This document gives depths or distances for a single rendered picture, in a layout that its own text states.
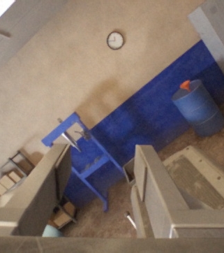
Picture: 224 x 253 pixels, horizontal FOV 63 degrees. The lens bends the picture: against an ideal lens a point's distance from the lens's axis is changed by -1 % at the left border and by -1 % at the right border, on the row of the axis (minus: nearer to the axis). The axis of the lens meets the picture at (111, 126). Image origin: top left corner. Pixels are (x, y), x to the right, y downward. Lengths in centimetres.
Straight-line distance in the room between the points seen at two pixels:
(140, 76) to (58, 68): 162
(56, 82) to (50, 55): 52
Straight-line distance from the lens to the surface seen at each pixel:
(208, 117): 352
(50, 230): 58
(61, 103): 391
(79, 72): 379
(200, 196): 86
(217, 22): 377
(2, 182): 459
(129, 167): 339
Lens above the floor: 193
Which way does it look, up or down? 12 degrees down
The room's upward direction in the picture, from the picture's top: 41 degrees counter-clockwise
